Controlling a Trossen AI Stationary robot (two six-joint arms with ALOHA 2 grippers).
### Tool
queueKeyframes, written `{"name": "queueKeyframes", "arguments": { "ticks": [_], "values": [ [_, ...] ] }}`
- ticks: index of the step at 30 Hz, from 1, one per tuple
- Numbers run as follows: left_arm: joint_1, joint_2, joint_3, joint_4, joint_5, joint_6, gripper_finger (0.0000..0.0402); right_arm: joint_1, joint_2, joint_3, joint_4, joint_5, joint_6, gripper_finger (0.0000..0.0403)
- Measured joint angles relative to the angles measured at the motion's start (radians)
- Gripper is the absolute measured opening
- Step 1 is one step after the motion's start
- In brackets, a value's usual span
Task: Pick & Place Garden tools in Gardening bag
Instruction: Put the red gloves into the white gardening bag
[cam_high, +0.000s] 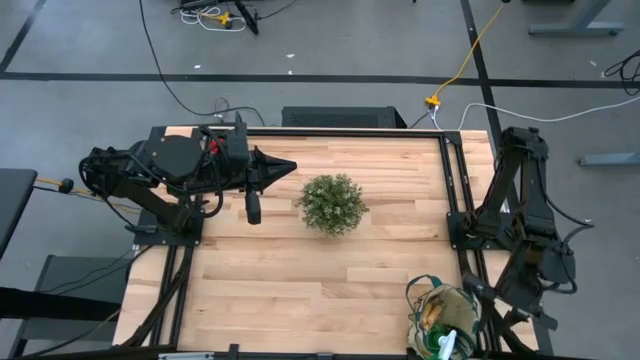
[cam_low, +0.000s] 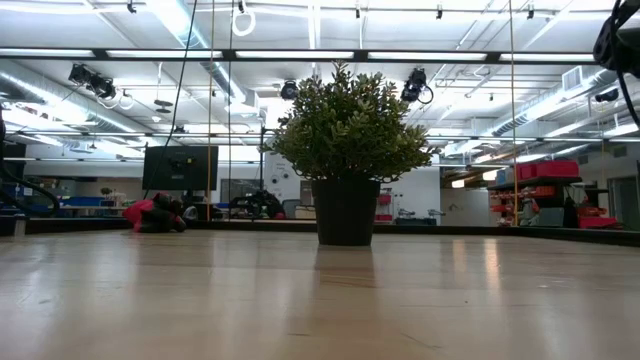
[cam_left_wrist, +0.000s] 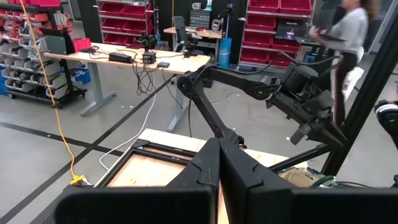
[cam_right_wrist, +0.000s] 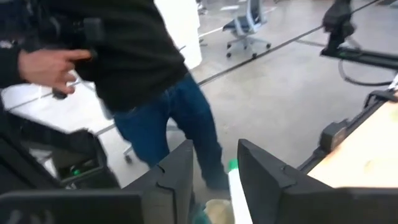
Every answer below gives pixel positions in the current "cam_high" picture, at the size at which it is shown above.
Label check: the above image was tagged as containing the black computer case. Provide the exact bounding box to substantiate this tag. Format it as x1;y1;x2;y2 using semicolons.
280;105;409;130

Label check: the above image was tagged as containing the black stand leg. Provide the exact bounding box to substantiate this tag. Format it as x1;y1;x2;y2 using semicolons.
232;0;261;37

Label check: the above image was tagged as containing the grey desk foot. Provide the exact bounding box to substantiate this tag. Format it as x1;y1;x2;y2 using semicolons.
576;151;640;168

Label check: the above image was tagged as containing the beige green gardening bag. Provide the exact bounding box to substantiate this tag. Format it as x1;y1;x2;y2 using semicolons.
403;273;484;360

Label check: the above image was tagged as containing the white cable bundle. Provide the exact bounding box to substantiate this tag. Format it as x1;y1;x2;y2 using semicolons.
178;5;248;34

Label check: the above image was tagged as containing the silver aluminium bracket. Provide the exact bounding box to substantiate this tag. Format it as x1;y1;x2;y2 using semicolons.
158;351;216;360

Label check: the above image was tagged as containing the yellow power cable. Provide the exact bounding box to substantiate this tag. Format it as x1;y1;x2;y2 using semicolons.
33;176;141;215
423;0;512;109
199;10;233;27

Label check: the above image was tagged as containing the black aluminium table frame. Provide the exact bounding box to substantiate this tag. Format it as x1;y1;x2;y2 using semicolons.
112;125;541;360

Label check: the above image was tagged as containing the grey desk leg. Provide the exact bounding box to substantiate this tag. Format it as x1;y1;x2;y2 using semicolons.
527;0;626;38

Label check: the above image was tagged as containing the white floor cable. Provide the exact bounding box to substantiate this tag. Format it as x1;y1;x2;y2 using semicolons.
430;93;640;132

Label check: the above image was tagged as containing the green spray bottle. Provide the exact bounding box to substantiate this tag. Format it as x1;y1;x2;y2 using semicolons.
424;323;459;360

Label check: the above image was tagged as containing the dark grey side stand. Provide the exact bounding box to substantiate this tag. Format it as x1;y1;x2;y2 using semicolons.
0;253;132;359

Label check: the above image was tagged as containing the green plant in black pot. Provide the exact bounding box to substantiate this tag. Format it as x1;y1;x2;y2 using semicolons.
297;172;371;238

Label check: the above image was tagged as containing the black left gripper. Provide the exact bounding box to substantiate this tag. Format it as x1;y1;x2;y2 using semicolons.
227;119;298;226

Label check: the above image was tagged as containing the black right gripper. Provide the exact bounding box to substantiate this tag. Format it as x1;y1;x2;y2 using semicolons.
461;259;560;332

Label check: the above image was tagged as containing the black side panel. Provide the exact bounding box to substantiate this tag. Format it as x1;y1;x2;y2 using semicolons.
148;125;169;147

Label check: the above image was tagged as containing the black cable coil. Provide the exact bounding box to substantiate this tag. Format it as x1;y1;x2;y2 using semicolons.
602;48;640;97

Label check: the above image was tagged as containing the black power cable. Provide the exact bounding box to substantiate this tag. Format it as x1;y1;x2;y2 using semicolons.
137;0;267;128

